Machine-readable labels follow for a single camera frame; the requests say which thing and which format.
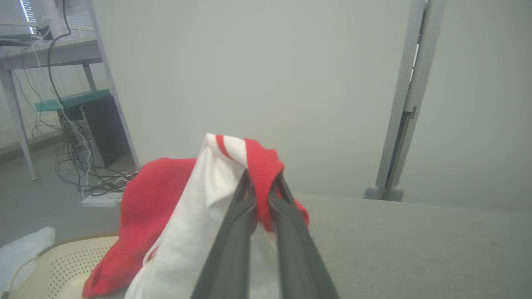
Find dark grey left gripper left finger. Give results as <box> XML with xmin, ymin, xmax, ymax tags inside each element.
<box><xmin>190</xmin><ymin>169</ymin><xmax>258</xmax><ymax>299</ymax></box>

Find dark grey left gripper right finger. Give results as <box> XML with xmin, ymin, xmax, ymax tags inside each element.
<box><xmin>268</xmin><ymin>172</ymin><xmax>340</xmax><ymax>299</ymax></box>

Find red white basketball jersey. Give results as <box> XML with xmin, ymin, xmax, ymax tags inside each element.
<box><xmin>82</xmin><ymin>133</ymin><xmax>310</xmax><ymax>299</ymax></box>

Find white power strip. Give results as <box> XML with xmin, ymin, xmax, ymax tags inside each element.
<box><xmin>81</xmin><ymin>192</ymin><xmax>124</xmax><ymax>208</ymax></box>

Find cream perforated laundry basket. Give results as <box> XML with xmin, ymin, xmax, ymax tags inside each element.
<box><xmin>8</xmin><ymin>235</ymin><xmax>138</xmax><ymax>299</ymax></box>

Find black computer tower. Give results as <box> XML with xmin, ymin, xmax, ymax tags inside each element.
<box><xmin>81</xmin><ymin>96</ymin><xmax>130</xmax><ymax>167</ymax></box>

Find white cloth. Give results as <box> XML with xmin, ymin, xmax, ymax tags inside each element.
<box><xmin>0</xmin><ymin>226</ymin><xmax>56</xmax><ymax>293</ymax></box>

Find teal shelf board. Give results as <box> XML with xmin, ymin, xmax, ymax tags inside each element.
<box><xmin>35</xmin><ymin>89</ymin><xmax>112</xmax><ymax>113</ymax></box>

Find grey metal desk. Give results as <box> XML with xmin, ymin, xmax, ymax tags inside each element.
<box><xmin>0</xmin><ymin>39</ymin><xmax>104</xmax><ymax>181</ymax></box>

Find white window blinds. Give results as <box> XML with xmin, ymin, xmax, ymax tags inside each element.
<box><xmin>19</xmin><ymin>0</ymin><xmax>95</xmax><ymax>34</ymax></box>

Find white desktop device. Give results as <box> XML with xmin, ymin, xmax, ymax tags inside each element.
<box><xmin>31</xmin><ymin>0</ymin><xmax>67</xmax><ymax>40</ymax></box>

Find black cable bundle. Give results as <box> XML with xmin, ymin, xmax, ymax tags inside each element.
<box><xmin>56</xmin><ymin>112</ymin><xmax>138</xmax><ymax>198</ymax></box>

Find long black cable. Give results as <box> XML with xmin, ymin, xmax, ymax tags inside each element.
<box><xmin>47</xmin><ymin>0</ymin><xmax>72</xmax><ymax>110</ymax></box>

